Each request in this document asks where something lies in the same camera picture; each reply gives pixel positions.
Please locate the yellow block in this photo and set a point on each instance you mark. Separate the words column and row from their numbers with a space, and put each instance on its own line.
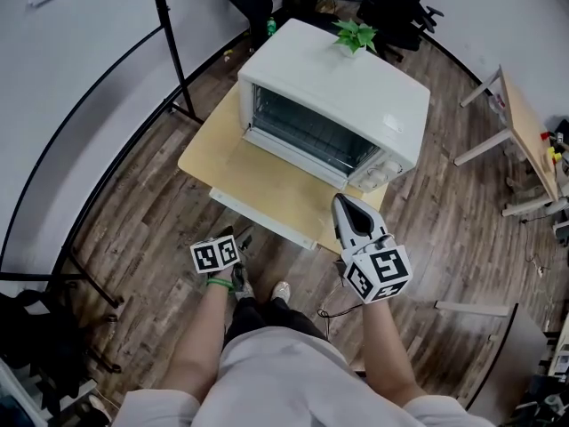
column 552, row 152

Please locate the person's right forearm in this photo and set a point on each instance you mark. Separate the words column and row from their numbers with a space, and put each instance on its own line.
column 384, row 349

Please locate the white power strip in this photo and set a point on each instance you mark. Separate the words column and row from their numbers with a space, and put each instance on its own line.
column 540, row 270

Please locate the person's shoe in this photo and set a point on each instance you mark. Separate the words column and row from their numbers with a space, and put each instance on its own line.
column 281, row 291
column 243, row 285

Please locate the person's left forearm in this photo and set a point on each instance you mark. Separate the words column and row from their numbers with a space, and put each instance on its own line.
column 200, row 340

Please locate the green wristband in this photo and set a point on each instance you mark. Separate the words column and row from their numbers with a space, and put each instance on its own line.
column 220, row 282

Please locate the low wooden table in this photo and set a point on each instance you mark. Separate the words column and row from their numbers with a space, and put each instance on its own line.
column 249, row 185

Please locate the person's white shirt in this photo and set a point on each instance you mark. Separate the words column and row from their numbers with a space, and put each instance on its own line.
column 289, row 385

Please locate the black high-back office chair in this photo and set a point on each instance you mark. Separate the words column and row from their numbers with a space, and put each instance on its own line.
column 395, row 11

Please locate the grey desk with white leg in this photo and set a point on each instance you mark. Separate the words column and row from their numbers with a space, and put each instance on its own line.
column 511, row 363

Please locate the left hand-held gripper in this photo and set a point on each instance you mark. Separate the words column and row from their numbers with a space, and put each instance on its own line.
column 213, row 256

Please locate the green bottle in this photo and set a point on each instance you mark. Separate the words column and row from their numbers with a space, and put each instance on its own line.
column 271, row 26

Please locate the black-framed whiteboard on stand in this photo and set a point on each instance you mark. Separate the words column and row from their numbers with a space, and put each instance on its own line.
column 66, row 82

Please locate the white toaster oven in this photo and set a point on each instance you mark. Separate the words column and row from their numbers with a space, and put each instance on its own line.
column 329, row 87

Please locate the white oven door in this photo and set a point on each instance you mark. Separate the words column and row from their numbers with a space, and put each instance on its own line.
column 293, row 160

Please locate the person's left shoe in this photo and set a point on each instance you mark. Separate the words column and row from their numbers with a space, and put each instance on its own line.
column 243, row 285

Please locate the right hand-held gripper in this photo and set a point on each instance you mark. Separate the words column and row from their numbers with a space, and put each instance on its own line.
column 387, row 269

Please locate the person's right shoe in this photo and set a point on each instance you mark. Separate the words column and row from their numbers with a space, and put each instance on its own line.
column 281, row 291

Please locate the person's black trousers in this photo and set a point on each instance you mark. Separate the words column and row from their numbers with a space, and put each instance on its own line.
column 275, row 318

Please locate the yellow floor scrap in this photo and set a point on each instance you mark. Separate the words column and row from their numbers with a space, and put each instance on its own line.
column 228, row 54

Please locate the wooden desk with white legs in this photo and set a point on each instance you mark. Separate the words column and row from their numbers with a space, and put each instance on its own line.
column 526, row 127

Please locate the small green potted plant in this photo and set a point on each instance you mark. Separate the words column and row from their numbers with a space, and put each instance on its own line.
column 355, row 38

